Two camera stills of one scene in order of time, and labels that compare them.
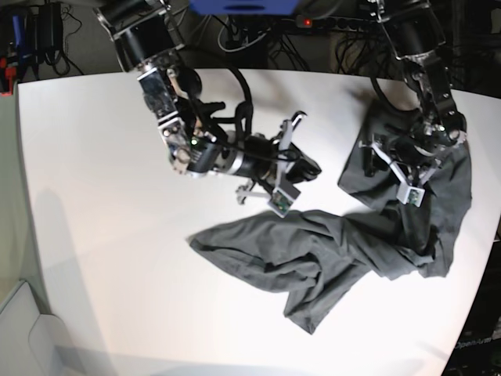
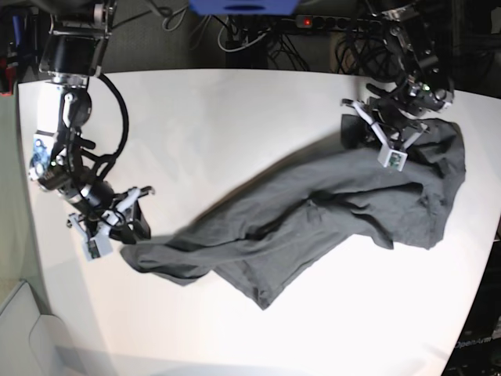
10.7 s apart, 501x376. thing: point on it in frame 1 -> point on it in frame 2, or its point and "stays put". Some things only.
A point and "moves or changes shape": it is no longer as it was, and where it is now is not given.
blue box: (243, 7) stays put
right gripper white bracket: (369, 165) -> (356, 134)
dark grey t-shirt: (319, 251) moves or changes shape
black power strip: (333, 23) stays put
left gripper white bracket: (304, 168) -> (97, 242)
